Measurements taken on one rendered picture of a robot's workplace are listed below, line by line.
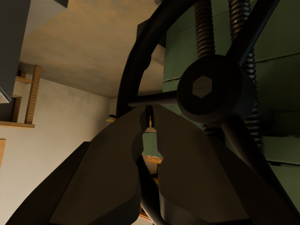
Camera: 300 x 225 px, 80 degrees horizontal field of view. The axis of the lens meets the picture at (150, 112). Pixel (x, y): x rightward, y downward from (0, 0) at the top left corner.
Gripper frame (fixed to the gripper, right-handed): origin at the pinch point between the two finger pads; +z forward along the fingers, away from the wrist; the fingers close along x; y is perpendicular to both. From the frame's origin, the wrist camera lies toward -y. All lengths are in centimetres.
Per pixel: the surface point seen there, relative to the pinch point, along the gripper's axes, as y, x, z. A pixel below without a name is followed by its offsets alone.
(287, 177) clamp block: 10.1, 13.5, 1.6
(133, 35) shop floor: 21, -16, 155
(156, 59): 9.6, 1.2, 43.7
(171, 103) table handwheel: 3.6, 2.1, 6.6
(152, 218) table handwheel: 12.1, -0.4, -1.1
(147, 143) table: 25.1, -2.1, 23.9
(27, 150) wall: 188, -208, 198
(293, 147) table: 7.6, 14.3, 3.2
